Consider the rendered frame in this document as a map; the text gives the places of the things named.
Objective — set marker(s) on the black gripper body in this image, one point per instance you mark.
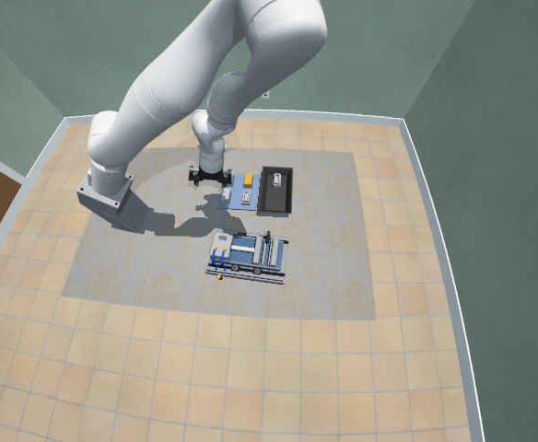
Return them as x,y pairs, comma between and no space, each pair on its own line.
210,175

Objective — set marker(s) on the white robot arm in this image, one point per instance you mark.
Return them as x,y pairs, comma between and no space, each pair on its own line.
282,35

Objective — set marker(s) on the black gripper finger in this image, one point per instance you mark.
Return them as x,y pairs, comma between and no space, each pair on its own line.
195,177
226,180

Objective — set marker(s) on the yellow rectangular block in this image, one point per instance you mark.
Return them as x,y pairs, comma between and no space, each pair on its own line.
248,180

